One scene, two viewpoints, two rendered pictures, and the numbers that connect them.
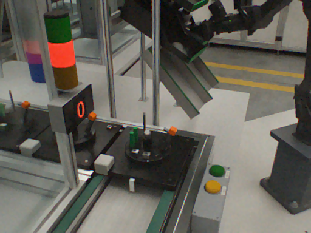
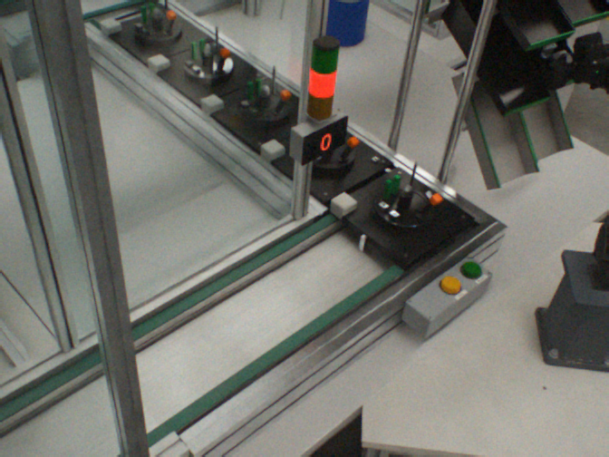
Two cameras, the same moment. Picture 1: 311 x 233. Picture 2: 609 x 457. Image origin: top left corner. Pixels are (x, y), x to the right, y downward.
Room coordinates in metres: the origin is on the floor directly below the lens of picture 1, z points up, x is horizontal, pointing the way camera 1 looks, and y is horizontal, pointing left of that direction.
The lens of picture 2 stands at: (-0.42, -0.30, 2.08)
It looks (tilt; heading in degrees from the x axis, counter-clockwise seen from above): 44 degrees down; 25
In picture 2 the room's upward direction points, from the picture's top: 6 degrees clockwise
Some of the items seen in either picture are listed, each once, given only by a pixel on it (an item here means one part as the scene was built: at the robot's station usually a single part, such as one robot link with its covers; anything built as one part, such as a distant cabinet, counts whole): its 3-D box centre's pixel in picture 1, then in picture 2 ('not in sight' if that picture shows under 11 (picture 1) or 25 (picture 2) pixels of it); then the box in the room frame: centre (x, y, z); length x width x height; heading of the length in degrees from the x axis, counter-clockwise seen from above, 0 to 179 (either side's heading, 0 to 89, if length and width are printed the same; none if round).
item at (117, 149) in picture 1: (147, 154); (401, 214); (0.80, 0.03, 0.96); 0.24 x 0.24 x 0.02; 72
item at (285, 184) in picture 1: (300, 165); (588, 311); (0.74, -0.42, 0.96); 0.15 x 0.15 x 0.20; 24
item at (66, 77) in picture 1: (65, 74); (320, 102); (0.66, 0.20, 1.28); 0.05 x 0.05 x 0.05
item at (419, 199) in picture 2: (147, 149); (403, 209); (0.80, 0.03, 0.98); 0.14 x 0.14 x 0.02
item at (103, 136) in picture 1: (72, 125); (328, 142); (0.88, 0.27, 1.01); 0.24 x 0.24 x 0.13; 72
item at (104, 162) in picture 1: (104, 164); (343, 206); (0.74, 0.15, 0.97); 0.05 x 0.05 x 0.04; 72
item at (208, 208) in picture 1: (212, 196); (447, 296); (0.65, -0.15, 0.93); 0.21 x 0.07 x 0.06; 162
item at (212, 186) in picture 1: (212, 187); (450, 286); (0.65, -0.15, 0.96); 0.04 x 0.04 x 0.02
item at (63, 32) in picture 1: (58, 28); (324, 56); (0.66, 0.20, 1.38); 0.05 x 0.05 x 0.05
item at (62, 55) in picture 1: (62, 52); (322, 79); (0.66, 0.20, 1.33); 0.05 x 0.05 x 0.05
